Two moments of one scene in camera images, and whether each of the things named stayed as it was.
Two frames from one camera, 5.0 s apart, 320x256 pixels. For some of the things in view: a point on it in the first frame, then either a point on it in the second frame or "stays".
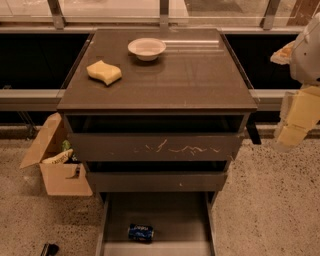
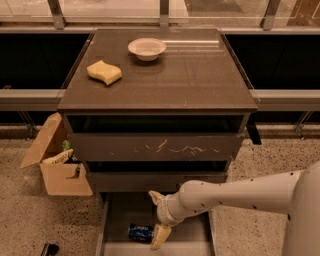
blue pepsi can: [140, 232] stays
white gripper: [306, 58] -> [165, 209]
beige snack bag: [59, 158] stays
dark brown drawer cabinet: [157, 114] stays
